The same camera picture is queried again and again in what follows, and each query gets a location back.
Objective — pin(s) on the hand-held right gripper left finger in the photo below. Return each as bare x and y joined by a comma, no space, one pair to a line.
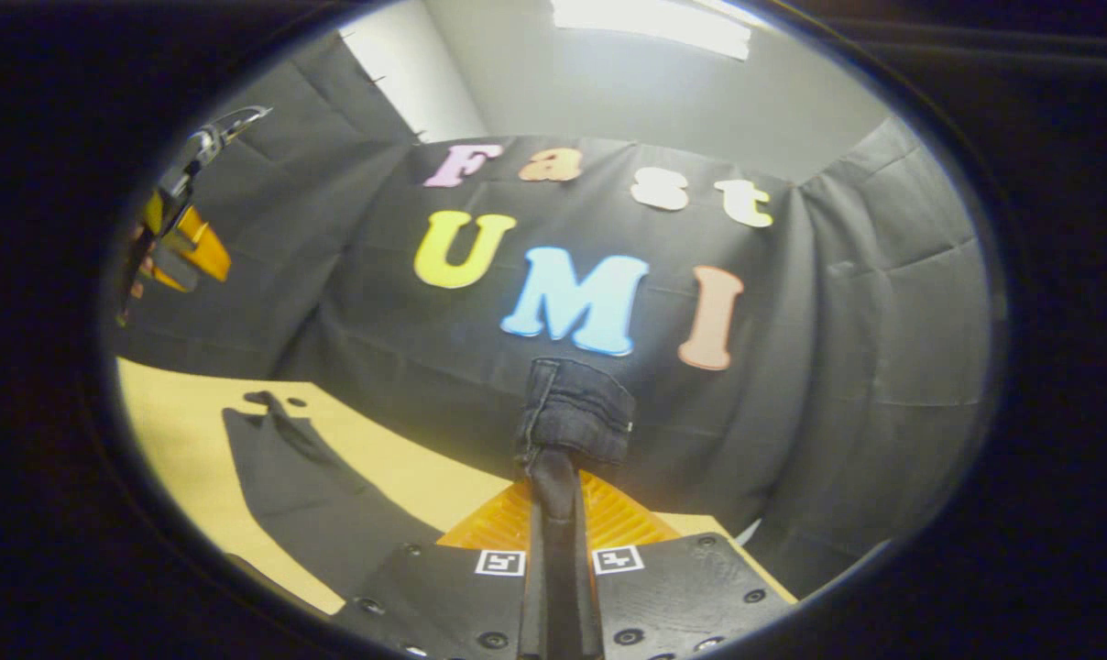
443,600

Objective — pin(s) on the ceiling light panel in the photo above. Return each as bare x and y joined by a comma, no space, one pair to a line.
650,26

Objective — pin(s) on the black backdrop cloth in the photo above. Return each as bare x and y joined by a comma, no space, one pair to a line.
838,321

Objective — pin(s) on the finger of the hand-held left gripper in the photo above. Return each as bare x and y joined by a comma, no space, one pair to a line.
207,252
173,275

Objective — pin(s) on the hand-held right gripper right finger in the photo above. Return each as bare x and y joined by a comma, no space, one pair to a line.
682,596

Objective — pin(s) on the dark jeans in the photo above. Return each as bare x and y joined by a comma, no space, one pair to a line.
572,412

